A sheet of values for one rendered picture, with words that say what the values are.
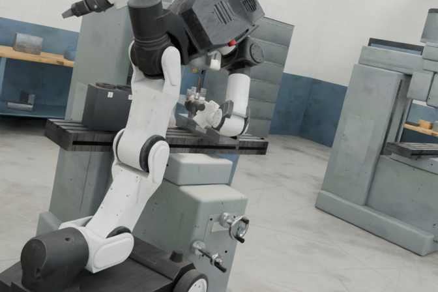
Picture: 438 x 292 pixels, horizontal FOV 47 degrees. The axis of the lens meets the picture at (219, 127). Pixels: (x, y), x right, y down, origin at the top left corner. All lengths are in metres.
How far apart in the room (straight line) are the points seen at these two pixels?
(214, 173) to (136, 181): 0.74
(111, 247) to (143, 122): 0.44
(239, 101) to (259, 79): 6.12
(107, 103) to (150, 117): 0.52
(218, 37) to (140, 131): 0.44
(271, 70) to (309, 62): 1.93
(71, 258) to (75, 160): 1.45
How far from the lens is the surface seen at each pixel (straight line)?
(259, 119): 8.29
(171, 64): 1.74
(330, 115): 9.88
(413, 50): 9.17
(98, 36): 2.96
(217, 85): 7.78
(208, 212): 2.32
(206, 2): 1.83
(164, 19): 1.71
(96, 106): 2.26
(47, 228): 3.25
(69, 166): 3.14
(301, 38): 9.74
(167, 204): 2.45
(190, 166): 2.38
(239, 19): 1.89
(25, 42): 6.09
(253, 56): 2.01
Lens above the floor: 1.45
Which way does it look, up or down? 9 degrees down
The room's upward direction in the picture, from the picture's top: 13 degrees clockwise
